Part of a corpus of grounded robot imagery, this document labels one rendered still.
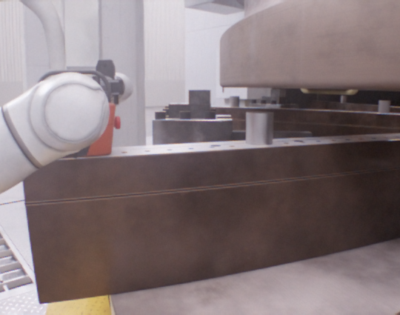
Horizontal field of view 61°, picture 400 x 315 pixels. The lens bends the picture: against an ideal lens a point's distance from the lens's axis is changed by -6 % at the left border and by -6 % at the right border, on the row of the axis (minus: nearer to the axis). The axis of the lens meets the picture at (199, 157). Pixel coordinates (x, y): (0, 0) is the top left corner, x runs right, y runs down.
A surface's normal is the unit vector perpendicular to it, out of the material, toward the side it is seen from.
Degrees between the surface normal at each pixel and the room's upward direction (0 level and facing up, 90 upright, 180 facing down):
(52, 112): 86
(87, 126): 100
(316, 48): 90
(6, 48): 90
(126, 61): 90
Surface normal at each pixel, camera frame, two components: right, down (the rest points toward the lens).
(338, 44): -0.90, 0.08
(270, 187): 0.32, 0.18
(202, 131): -0.06, 0.19
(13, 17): 0.66, 0.15
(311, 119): -0.44, 0.18
